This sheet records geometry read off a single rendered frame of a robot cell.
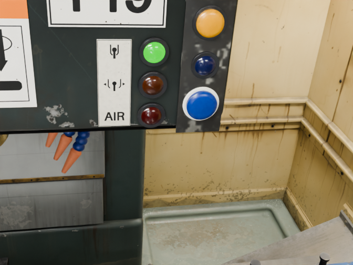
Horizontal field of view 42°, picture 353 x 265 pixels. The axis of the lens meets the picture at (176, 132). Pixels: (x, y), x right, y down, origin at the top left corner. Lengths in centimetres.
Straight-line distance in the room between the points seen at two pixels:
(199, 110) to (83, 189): 89
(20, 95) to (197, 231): 147
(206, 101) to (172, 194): 143
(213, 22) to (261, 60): 124
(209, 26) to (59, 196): 96
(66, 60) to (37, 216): 97
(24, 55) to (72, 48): 4
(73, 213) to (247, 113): 75
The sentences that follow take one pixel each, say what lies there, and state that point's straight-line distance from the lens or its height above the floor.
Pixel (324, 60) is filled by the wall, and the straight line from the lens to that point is 168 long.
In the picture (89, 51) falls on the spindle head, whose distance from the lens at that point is 41.
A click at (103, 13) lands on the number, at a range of 40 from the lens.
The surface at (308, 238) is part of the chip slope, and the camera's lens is 158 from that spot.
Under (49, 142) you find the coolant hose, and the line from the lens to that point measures 67.
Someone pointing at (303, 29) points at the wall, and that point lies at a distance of 166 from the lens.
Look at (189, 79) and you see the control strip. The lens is 43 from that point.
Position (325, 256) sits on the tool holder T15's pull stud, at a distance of 74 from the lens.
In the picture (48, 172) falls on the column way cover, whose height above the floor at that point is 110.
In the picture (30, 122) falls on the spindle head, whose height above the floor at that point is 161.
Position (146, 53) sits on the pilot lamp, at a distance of 41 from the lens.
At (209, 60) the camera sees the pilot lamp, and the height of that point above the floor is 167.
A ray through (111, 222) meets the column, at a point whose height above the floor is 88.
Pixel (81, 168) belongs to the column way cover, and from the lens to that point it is 124.
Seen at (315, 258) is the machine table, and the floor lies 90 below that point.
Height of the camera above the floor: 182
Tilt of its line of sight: 31 degrees down
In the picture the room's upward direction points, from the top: 5 degrees clockwise
